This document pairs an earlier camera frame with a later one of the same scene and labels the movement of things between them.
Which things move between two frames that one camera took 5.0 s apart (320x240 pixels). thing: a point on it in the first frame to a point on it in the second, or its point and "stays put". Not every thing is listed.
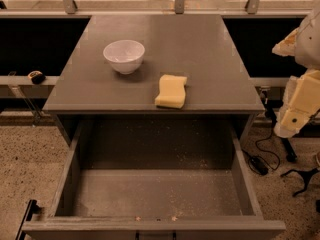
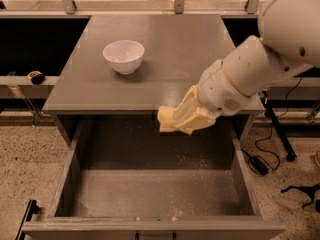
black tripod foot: x=305 y=175 to x=310 y=190
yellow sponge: x=172 y=91 to x=166 y=118
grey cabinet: x=154 y=65 stays put
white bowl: x=126 y=56 stays put
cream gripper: x=310 y=47 to x=218 y=91
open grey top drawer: x=157 y=181 stays put
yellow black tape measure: x=37 y=77 stays put
